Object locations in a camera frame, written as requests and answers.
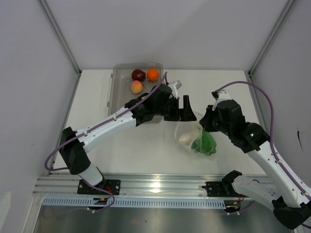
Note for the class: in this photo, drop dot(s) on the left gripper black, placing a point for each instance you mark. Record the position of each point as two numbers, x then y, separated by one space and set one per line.
183 114

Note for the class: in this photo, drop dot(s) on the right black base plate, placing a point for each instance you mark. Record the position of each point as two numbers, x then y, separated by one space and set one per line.
220 189

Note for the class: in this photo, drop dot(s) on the clear grey plastic bin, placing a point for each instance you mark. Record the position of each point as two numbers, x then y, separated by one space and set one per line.
121 92

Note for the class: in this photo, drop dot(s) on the white radish green leaves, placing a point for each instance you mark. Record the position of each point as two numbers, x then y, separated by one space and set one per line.
190 135

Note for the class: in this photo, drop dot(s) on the left aluminium frame post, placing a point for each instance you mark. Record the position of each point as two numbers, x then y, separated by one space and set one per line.
58 34

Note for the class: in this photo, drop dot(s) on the orange fruit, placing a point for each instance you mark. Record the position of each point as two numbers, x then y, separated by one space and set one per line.
153 75

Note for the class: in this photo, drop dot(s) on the aluminium rail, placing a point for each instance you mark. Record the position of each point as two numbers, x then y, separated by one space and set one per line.
132 185

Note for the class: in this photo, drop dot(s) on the slotted cable duct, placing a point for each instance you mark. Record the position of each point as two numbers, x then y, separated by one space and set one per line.
134 202

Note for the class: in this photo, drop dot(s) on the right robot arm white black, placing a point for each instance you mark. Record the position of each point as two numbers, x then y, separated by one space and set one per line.
290 200

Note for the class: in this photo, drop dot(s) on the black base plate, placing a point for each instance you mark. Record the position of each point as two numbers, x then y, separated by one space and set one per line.
220 189
112 186

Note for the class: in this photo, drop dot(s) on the dark red apple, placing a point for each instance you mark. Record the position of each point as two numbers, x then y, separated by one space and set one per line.
138 75

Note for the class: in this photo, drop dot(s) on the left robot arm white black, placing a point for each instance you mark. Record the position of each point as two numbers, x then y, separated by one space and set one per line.
75 145

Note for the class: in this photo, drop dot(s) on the green lettuce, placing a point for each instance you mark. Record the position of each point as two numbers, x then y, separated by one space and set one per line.
204 144

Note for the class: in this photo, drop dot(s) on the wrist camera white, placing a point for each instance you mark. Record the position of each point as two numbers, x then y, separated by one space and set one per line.
221 95
174 86

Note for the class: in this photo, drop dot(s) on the peach fruit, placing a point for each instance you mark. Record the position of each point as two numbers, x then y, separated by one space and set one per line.
137 87

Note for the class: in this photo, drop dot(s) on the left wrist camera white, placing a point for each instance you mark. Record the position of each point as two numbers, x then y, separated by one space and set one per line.
174 86

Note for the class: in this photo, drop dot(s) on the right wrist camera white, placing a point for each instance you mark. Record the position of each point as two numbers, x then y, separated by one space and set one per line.
221 95

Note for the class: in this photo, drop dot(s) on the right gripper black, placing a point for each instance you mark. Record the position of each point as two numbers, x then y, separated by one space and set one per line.
205 121

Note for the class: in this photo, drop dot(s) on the right aluminium frame post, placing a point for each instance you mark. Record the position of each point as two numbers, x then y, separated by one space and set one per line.
275 30

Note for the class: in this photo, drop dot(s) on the aluminium frame post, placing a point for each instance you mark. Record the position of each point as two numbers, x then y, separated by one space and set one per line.
275 30
58 34

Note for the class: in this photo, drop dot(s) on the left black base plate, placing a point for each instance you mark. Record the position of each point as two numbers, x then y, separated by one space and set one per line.
112 186

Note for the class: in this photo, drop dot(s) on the clear zip top bag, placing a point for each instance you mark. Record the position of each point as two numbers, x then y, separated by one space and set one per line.
181 127

